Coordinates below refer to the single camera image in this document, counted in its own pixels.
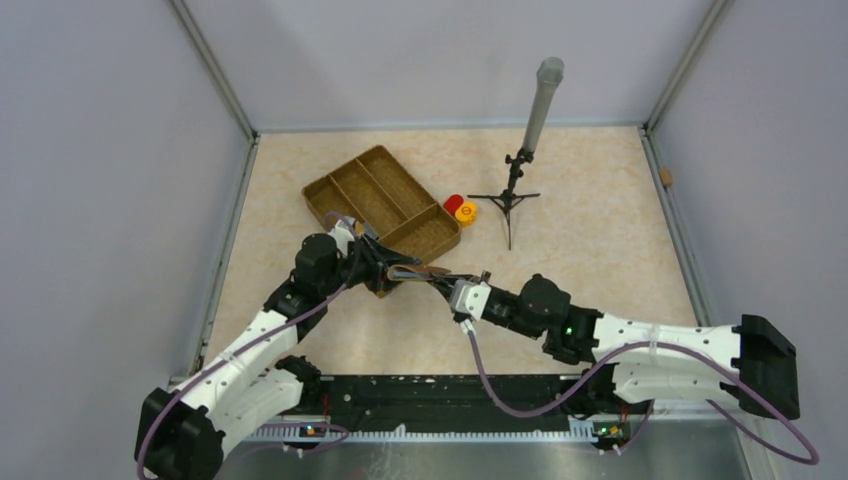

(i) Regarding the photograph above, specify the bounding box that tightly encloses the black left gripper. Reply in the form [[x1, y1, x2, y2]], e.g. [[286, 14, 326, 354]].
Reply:
[[320, 233, 422, 297]]

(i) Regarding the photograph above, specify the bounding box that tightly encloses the orange cylinder button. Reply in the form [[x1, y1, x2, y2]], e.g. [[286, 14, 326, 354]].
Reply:
[[454, 201, 478, 228]]

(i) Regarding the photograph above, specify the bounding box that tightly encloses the brown leather card holder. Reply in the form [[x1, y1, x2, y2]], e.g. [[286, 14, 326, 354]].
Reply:
[[386, 264, 451, 283]]

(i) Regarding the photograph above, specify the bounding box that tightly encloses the woven brown divided tray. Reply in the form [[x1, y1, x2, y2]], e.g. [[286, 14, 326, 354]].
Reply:
[[301, 145, 461, 264]]

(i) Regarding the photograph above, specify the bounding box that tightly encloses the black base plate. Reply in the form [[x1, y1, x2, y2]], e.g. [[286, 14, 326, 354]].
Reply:
[[258, 373, 655, 436]]

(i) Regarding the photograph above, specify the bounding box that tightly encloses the red cylinder button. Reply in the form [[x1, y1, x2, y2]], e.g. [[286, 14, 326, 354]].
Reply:
[[443, 194, 464, 215]]

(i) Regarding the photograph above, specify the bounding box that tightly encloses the black tripod stand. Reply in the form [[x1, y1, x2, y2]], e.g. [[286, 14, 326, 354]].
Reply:
[[467, 148, 541, 251]]

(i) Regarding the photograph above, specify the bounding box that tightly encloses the aluminium frame rail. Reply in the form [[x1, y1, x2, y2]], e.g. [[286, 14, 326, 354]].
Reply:
[[142, 374, 790, 480]]

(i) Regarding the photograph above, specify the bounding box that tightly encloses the grey tube on stand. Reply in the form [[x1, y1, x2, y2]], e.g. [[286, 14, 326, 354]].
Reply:
[[521, 57, 564, 154]]

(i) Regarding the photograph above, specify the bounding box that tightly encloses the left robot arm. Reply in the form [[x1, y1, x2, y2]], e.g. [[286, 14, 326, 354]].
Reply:
[[134, 213, 422, 479]]

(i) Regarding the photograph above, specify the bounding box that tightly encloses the small wooden wall block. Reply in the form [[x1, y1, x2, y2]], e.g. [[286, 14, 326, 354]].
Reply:
[[657, 167, 674, 188]]

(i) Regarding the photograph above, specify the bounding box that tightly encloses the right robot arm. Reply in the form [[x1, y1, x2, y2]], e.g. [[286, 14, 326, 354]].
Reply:
[[428, 273, 801, 420]]

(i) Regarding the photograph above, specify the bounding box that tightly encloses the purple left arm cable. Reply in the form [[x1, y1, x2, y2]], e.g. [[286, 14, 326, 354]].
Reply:
[[135, 211, 363, 480]]

